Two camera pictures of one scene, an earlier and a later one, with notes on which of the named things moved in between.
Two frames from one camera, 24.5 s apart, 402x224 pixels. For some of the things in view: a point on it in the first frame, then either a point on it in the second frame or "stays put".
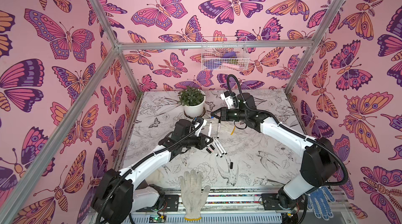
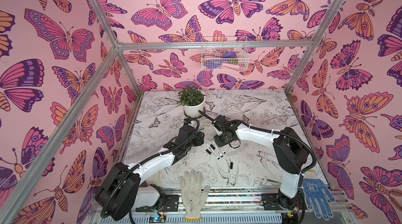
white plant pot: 196,110 stays put
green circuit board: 156,219 stays put
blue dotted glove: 317,201 stays put
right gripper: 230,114 -> 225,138
